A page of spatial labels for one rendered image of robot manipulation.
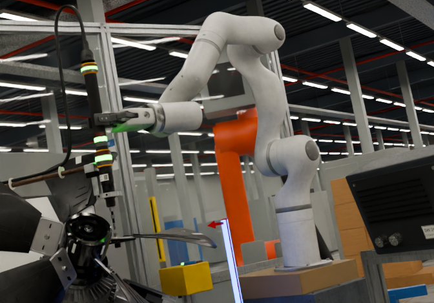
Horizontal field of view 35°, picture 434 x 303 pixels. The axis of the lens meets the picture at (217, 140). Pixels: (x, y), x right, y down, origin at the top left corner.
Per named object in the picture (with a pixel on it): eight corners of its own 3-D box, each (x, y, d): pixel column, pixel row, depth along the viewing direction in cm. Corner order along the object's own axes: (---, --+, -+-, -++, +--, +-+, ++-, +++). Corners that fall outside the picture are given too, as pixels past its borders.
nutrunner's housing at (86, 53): (101, 208, 179) (74, 41, 185) (108, 208, 182) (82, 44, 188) (113, 205, 177) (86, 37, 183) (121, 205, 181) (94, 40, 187)
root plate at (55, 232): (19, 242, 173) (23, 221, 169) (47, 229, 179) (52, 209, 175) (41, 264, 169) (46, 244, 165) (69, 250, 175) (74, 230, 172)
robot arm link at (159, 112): (168, 128, 189) (158, 128, 188) (152, 135, 197) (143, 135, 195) (163, 99, 190) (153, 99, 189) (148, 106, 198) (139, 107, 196)
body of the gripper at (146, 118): (161, 126, 188) (125, 129, 181) (144, 135, 196) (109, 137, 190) (157, 100, 189) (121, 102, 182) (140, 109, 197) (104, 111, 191)
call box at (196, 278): (163, 301, 224) (157, 269, 225) (188, 294, 230) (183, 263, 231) (188, 300, 211) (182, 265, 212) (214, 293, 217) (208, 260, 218)
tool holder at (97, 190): (84, 201, 179) (79, 165, 180) (98, 201, 185) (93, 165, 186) (114, 195, 176) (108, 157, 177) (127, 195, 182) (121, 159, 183)
